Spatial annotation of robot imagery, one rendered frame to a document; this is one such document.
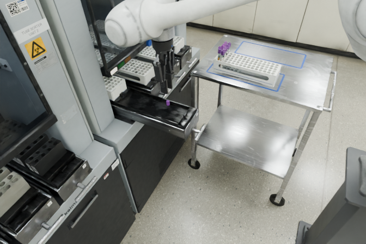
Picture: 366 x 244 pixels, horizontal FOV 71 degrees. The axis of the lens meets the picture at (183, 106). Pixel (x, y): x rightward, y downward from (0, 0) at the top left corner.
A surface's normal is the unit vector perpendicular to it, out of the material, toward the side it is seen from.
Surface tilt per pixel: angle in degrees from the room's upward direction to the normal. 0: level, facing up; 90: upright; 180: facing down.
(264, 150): 0
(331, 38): 90
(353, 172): 0
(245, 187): 0
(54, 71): 90
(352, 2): 84
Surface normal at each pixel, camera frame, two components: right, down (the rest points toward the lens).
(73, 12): 0.89, 0.29
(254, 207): -0.03, -0.74
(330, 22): -0.44, 0.61
